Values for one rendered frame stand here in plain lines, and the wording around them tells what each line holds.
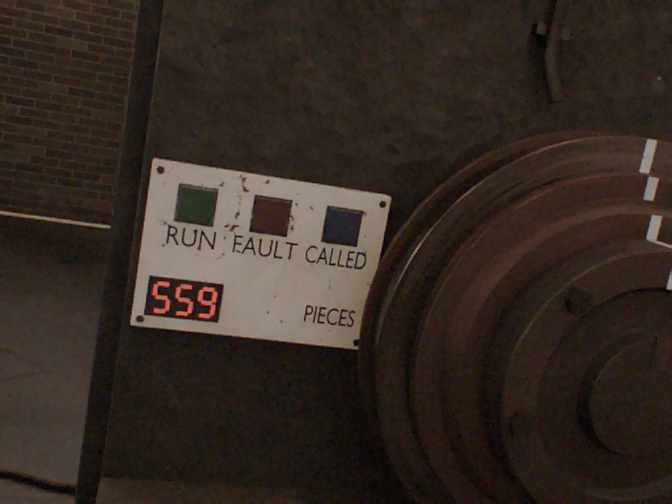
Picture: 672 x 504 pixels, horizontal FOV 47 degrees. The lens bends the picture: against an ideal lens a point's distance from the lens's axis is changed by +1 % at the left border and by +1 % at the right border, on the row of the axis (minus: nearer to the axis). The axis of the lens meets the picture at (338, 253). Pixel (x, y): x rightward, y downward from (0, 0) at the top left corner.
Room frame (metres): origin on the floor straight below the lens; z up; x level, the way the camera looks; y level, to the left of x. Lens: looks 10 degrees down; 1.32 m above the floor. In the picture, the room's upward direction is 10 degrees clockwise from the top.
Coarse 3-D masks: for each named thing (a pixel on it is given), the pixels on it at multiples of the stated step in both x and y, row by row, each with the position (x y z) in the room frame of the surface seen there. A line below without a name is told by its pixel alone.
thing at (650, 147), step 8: (648, 144) 0.78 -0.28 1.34; (648, 152) 0.78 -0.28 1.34; (648, 160) 0.78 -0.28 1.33; (640, 168) 0.78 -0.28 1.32; (648, 168) 0.78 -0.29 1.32; (648, 184) 0.76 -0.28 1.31; (656, 184) 0.76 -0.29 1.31; (648, 192) 0.76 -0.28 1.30; (648, 200) 0.76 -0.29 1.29; (656, 216) 0.74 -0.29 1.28; (656, 224) 0.74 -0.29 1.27; (648, 232) 0.74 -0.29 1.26; (656, 232) 0.74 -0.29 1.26; (648, 240) 0.74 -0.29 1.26
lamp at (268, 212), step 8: (264, 200) 0.82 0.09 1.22; (272, 200) 0.82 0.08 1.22; (256, 208) 0.82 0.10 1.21; (264, 208) 0.82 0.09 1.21; (272, 208) 0.82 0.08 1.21; (280, 208) 0.83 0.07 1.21; (288, 208) 0.83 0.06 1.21; (256, 216) 0.82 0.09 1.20; (264, 216) 0.82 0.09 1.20; (272, 216) 0.82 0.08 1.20; (280, 216) 0.83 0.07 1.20; (256, 224) 0.82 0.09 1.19; (264, 224) 0.82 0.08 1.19; (272, 224) 0.82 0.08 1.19; (280, 224) 0.83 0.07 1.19; (272, 232) 0.83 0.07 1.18; (280, 232) 0.83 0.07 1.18
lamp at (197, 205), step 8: (184, 192) 0.80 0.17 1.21; (192, 192) 0.80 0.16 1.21; (200, 192) 0.81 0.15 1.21; (208, 192) 0.81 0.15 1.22; (184, 200) 0.80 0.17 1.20; (192, 200) 0.80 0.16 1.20; (200, 200) 0.81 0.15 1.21; (208, 200) 0.81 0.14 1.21; (184, 208) 0.80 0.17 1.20; (192, 208) 0.80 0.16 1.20; (200, 208) 0.81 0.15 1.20; (208, 208) 0.81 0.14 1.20; (184, 216) 0.80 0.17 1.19; (192, 216) 0.80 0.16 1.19; (200, 216) 0.81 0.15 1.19; (208, 216) 0.81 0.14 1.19
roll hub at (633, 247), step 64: (576, 256) 0.71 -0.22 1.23; (640, 256) 0.69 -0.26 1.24; (512, 320) 0.69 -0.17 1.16; (576, 320) 0.68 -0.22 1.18; (640, 320) 0.70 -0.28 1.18; (512, 384) 0.67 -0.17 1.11; (576, 384) 0.69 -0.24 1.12; (640, 384) 0.69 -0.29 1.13; (512, 448) 0.67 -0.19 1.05; (576, 448) 0.70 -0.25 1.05; (640, 448) 0.69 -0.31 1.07
